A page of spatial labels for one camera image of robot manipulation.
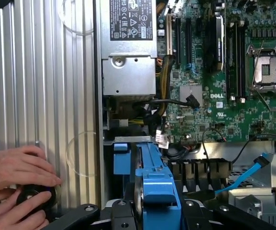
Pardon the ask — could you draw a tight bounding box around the blue plastic disk carrier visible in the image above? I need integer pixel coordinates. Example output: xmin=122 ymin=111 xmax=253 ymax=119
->
xmin=113 ymin=143 xmax=132 ymax=175

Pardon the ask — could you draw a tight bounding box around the person's right hand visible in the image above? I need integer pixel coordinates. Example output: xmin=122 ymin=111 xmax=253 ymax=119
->
xmin=0 ymin=190 xmax=52 ymax=230

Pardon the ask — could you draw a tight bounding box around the person's left hand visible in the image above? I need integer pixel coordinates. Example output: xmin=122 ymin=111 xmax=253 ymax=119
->
xmin=0 ymin=145 xmax=62 ymax=207

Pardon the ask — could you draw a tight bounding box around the black plastic fan shroud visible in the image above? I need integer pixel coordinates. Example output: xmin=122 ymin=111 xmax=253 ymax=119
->
xmin=167 ymin=158 xmax=233 ymax=194

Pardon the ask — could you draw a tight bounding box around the clear round plastic disc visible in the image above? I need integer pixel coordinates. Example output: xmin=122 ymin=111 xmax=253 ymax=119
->
xmin=66 ymin=130 xmax=98 ymax=178

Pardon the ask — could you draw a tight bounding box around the hard drive in blue caddy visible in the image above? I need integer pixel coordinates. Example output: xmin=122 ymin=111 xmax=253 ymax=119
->
xmin=103 ymin=136 xmax=167 ymax=199

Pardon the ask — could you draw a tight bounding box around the open metal PC case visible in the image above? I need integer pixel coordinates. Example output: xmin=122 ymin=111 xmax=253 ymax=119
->
xmin=92 ymin=0 xmax=276 ymax=230

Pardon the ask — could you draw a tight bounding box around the green Dell motherboard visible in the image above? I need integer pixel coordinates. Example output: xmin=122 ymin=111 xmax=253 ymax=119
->
xmin=156 ymin=0 xmax=276 ymax=144

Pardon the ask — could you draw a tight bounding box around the silver chipset heatsink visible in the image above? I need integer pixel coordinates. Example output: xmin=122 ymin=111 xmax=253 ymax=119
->
xmin=179 ymin=84 xmax=203 ymax=107

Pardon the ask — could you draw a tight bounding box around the thin steel locking lever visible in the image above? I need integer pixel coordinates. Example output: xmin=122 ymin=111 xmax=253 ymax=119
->
xmin=256 ymin=90 xmax=272 ymax=111

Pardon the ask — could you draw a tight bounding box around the grey power supply unit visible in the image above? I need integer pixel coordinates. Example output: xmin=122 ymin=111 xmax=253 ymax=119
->
xmin=99 ymin=0 xmax=158 ymax=96

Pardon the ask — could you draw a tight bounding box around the open CPU socket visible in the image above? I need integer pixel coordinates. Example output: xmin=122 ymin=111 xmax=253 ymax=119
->
xmin=246 ymin=43 xmax=276 ymax=93

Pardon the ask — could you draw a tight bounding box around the black graphics card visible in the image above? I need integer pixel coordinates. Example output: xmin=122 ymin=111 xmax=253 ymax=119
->
xmin=203 ymin=7 xmax=226 ymax=74

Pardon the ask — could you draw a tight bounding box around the black expansion slot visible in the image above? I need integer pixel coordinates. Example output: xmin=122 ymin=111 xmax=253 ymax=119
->
xmin=175 ymin=18 xmax=183 ymax=67
xmin=185 ymin=18 xmax=193 ymax=70

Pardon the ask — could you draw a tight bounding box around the tan expansion slot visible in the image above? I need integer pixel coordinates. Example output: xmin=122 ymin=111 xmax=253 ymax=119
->
xmin=166 ymin=13 xmax=174 ymax=56

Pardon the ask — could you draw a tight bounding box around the white wire label tag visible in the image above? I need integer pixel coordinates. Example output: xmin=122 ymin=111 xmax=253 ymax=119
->
xmin=155 ymin=130 xmax=171 ymax=150

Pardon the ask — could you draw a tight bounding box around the black SATA wire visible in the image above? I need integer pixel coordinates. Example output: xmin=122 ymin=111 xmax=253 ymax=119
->
xmin=132 ymin=94 xmax=200 ymax=108

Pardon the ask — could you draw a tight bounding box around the yellow black braided wire bundle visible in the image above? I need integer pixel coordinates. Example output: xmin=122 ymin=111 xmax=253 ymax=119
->
xmin=156 ymin=54 xmax=176 ymax=125

